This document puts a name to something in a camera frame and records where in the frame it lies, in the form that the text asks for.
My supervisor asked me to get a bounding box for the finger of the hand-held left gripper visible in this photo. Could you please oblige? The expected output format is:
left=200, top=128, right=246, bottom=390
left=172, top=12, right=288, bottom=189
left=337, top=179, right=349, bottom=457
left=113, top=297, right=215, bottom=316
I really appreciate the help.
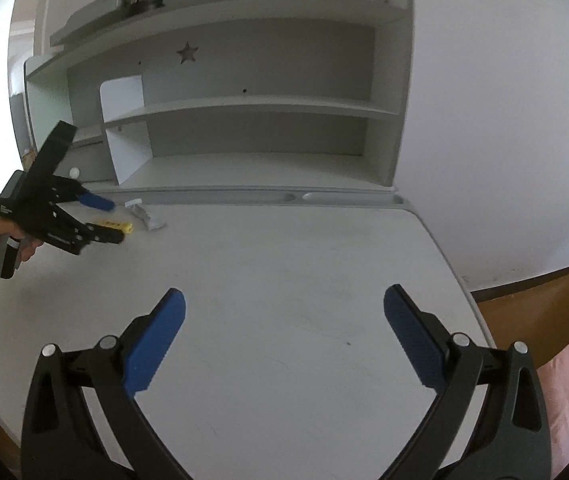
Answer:
left=54, top=180, right=116, bottom=211
left=72, top=222, right=126, bottom=247

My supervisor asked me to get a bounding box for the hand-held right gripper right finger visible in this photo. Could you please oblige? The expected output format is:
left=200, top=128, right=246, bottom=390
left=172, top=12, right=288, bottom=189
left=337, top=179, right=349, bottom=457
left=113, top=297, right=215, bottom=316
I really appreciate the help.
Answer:
left=383, top=284, right=553, bottom=480

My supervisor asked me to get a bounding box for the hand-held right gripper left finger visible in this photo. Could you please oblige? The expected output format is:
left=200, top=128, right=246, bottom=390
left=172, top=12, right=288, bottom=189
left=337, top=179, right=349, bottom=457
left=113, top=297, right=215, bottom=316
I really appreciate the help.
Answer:
left=21, top=287, right=188, bottom=480

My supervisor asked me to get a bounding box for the grey desk hutch shelf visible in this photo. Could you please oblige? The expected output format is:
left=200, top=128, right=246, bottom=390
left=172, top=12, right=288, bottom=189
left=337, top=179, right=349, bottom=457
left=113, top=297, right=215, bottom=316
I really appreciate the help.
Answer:
left=23, top=0, right=415, bottom=195

